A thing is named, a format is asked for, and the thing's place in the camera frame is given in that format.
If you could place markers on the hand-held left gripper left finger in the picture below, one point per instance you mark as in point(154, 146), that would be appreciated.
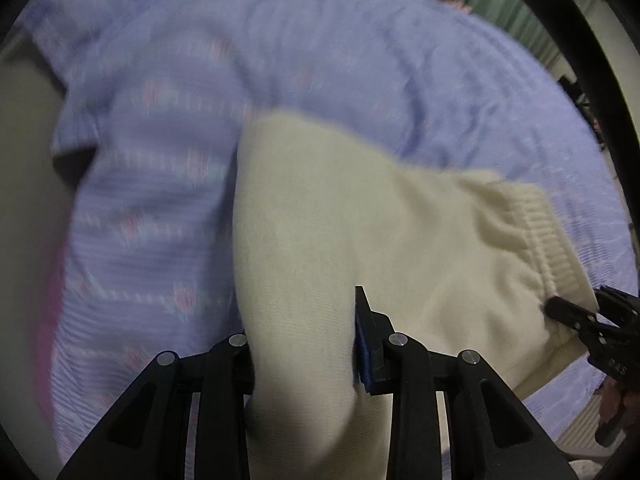
point(232, 365)

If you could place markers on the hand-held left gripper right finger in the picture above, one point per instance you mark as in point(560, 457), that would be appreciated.
point(361, 355)

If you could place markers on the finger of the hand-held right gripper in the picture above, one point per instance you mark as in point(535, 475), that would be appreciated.
point(570, 314)
point(620, 307)

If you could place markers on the cream pants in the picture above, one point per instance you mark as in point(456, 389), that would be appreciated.
point(350, 210)

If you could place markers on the person's right hand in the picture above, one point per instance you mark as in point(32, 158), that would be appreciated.
point(611, 402)

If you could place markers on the beige ribbed bed edge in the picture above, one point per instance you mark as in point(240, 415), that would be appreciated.
point(575, 435)

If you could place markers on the purple floral striped blanket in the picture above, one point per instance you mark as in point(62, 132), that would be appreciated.
point(300, 60)

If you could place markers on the green curtain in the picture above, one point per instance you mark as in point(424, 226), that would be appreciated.
point(500, 0)

